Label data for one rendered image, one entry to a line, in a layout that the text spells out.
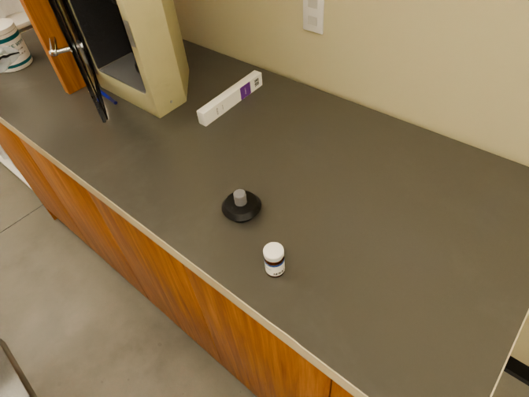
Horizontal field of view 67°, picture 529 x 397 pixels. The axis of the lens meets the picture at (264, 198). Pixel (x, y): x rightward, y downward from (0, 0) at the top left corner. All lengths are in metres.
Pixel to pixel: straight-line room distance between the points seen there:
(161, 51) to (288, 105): 0.39
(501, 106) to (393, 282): 0.53
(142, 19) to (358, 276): 0.83
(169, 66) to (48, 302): 1.36
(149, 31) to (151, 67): 0.09
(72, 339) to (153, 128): 1.13
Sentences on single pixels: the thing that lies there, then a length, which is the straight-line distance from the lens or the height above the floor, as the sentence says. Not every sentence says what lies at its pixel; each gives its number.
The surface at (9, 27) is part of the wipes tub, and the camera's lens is 1.78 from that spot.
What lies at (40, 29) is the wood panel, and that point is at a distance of 1.46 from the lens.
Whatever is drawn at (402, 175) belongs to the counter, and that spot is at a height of 0.94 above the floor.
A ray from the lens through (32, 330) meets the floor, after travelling 2.16.
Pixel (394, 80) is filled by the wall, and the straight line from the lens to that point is 1.21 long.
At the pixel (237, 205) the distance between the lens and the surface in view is 0.90.
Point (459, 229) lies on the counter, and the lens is 0.96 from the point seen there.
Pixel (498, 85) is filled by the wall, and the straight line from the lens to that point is 1.11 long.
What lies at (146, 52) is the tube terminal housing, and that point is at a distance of 1.19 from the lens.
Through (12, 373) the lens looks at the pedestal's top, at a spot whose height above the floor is 0.94.
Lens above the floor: 1.64
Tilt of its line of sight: 47 degrees down
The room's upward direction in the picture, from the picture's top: 6 degrees counter-clockwise
